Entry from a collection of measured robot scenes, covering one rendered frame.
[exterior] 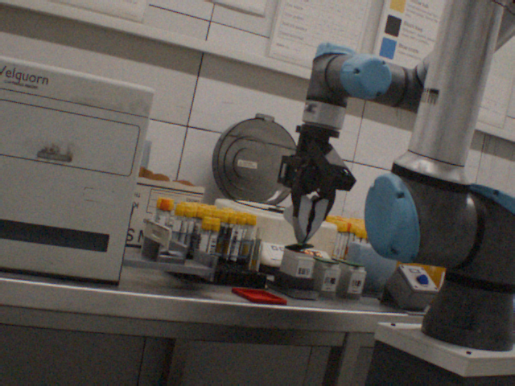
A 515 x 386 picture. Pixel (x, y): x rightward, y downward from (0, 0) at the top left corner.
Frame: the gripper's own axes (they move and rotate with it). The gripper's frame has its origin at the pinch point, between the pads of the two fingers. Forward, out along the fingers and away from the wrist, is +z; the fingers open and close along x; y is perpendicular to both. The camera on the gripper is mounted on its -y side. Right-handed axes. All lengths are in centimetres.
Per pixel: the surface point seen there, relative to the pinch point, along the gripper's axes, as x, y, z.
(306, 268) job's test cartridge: -0.5, -1.8, 5.0
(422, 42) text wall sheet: -71, 56, -54
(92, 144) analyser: 46.3, -6.8, -9.9
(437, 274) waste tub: -34.8, -1.6, 3.6
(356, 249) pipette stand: -17.7, 5.6, 1.4
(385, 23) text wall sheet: -56, 55, -55
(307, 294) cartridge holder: -0.2, -4.0, 9.3
